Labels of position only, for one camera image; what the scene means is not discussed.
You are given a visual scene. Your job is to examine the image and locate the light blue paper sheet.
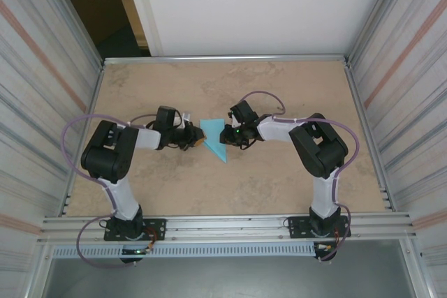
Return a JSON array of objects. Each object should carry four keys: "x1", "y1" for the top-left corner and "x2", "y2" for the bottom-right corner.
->
[{"x1": 198, "y1": 117, "x2": 229, "y2": 165}]

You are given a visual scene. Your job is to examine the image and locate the aluminium left table edge bar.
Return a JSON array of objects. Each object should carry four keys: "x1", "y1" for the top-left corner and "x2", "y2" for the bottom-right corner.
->
[{"x1": 62, "y1": 61, "x2": 105, "y2": 217}]

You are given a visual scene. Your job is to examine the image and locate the aluminium table edge bar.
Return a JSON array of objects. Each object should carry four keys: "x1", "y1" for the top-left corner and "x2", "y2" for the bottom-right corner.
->
[
  {"x1": 62, "y1": 61, "x2": 105, "y2": 217},
  {"x1": 344, "y1": 60, "x2": 395, "y2": 212}
]

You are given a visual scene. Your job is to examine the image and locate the aluminium right table edge bar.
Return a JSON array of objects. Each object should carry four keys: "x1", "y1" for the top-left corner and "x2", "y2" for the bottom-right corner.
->
[{"x1": 344, "y1": 60, "x2": 395, "y2": 212}]

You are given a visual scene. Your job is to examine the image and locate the grey metal lower panel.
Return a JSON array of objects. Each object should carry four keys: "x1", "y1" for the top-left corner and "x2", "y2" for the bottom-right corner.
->
[{"x1": 41, "y1": 240, "x2": 420, "y2": 298}]

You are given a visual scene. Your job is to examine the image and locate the small connector board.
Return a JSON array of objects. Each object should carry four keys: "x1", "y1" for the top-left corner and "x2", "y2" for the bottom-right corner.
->
[{"x1": 314, "y1": 241, "x2": 337, "y2": 253}]

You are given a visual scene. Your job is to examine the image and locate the striped translucent left side panel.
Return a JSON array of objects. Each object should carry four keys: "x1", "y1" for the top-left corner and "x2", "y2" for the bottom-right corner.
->
[{"x1": 0, "y1": 0, "x2": 102, "y2": 298}]

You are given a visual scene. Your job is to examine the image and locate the striped translucent panel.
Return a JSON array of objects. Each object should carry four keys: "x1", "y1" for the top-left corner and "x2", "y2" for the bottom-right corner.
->
[
  {"x1": 0, "y1": 0, "x2": 102, "y2": 298},
  {"x1": 349, "y1": 0, "x2": 447, "y2": 298}
]

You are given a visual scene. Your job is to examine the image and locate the striped translucent right side panel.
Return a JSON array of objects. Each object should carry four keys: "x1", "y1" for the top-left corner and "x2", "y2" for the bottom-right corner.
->
[{"x1": 349, "y1": 0, "x2": 447, "y2": 298}]

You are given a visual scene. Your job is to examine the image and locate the aluminium rail behind table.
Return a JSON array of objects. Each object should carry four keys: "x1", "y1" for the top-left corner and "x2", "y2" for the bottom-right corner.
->
[{"x1": 103, "y1": 54, "x2": 350, "y2": 66}]

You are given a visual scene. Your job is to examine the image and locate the wide aluminium mounting rail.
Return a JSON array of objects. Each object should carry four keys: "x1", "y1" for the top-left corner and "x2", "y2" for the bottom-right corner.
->
[{"x1": 41, "y1": 211, "x2": 418, "y2": 244}]

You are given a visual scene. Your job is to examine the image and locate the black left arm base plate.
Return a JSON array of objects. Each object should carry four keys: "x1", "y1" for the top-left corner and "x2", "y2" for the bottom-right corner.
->
[{"x1": 103, "y1": 218, "x2": 167, "y2": 242}]

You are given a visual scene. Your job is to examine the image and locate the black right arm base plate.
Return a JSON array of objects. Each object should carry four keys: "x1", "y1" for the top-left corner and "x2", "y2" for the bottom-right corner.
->
[{"x1": 288, "y1": 214, "x2": 350, "y2": 239}]

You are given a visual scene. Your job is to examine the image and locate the grey slotted cable duct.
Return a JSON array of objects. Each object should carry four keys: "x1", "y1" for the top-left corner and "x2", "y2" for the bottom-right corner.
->
[{"x1": 51, "y1": 244, "x2": 317, "y2": 258}]

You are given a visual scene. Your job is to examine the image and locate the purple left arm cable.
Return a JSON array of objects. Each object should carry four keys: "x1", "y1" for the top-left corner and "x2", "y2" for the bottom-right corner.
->
[{"x1": 61, "y1": 113, "x2": 158, "y2": 268}]

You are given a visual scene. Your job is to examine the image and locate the aluminium left corner post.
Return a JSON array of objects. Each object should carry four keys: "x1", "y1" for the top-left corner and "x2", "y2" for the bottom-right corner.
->
[{"x1": 33, "y1": 0, "x2": 105, "y2": 68}]

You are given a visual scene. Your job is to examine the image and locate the aluminium corner post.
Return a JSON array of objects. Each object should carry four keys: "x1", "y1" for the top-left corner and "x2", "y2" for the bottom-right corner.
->
[
  {"x1": 33, "y1": 0, "x2": 105, "y2": 68},
  {"x1": 345, "y1": 0, "x2": 418, "y2": 68}
]

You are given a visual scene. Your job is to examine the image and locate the aluminium right corner post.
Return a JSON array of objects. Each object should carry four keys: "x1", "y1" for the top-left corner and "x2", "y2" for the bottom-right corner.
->
[{"x1": 345, "y1": 0, "x2": 418, "y2": 68}]

